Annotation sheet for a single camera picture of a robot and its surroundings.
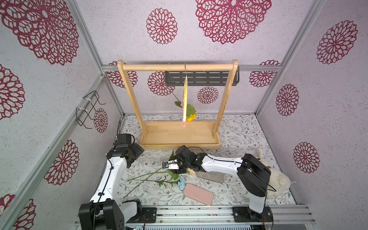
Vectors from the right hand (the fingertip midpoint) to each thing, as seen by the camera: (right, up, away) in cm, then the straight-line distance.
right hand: (170, 161), depth 85 cm
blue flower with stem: (+6, -11, -5) cm, 13 cm away
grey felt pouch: (+25, -8, -1) cm, 27 cm away
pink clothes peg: (+8, +23, +25) cm, 35 cm away
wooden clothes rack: (+26, +15, +24) cm, 38 cm away
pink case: (+16, -16, -6) cm, 24 cm away
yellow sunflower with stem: (+12, +30, +1) cm, 33 cm away
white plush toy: (+58, -8, -11) cm, 60 cm away
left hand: (-19, +5, -2) cm, 20 cm away
